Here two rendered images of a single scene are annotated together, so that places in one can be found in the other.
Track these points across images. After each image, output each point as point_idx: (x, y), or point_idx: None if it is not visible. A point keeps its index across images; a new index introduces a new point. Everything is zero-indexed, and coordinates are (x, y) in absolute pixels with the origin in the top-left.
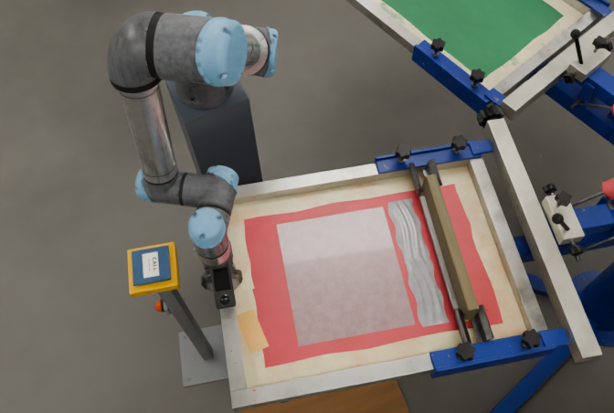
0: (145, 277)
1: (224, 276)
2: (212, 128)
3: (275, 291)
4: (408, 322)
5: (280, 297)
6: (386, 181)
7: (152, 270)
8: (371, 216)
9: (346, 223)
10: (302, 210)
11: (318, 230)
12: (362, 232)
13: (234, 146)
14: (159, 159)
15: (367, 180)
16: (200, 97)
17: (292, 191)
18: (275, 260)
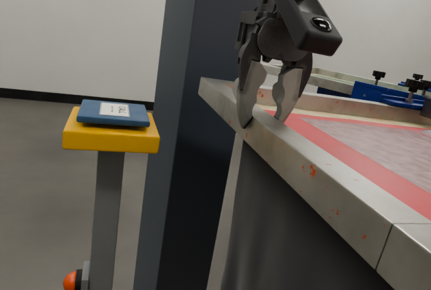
0: (103, 114)
1: (310, 0)
2: (218, 18)
3: (341, 151)
4: None
5: (356, 157)
6: (398, 121)
7: (117, 111)
8: (408, 132)
9: (385, 130)
10: (323, 117)
11: (355, 127)
12: (412, 137)
13: (226, 71)
14: None
15: (380, 114)
16: None
17: (304, 101)
18: (317, 133)
